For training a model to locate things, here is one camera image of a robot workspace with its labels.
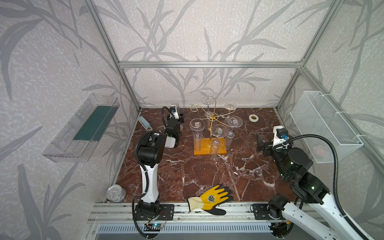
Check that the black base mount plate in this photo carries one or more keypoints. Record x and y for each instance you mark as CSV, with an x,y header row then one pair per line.
x,y
165,212
260,211

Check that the gold wire wine glass rack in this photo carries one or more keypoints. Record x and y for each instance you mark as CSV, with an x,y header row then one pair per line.
x,y
210,120

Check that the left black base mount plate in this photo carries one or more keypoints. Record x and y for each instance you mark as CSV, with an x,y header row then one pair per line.
x,y
165,212

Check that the white wire mesh basket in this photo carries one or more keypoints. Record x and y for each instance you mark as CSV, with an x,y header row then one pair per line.
x,y
314,114

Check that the white tape roll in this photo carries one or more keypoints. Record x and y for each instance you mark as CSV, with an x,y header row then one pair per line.
x,y
253,118

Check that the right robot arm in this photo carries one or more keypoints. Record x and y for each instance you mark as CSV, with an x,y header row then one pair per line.
x,y
293,165

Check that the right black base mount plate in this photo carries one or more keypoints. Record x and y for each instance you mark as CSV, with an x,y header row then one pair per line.
x,y
260,211

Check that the yellow black work glove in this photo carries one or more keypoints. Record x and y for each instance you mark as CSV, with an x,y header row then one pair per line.
x,y
210,199

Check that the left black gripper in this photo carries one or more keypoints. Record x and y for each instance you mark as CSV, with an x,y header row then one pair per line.
x,y
173,124

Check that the pink item in basket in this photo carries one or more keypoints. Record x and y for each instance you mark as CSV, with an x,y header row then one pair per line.
x,y
320,151

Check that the green circuit board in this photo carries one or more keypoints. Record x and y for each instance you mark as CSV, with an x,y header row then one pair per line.
x,y
154,227

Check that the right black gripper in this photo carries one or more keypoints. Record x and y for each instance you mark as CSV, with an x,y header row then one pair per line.
x,y
267,149

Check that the clear acrylic wall shelf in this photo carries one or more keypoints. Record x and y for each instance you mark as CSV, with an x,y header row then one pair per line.
x,y
79,138

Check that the grey remote control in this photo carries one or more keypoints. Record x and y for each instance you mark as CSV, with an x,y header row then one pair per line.
x,y
145,123

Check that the yellow wooden rack base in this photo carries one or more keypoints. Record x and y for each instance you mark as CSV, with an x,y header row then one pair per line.
x,y
207,146

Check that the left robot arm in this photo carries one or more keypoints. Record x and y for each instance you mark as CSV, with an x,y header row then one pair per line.
x,y
148,153

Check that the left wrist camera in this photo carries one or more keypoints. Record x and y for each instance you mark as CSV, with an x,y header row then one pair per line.
x,y
175,111

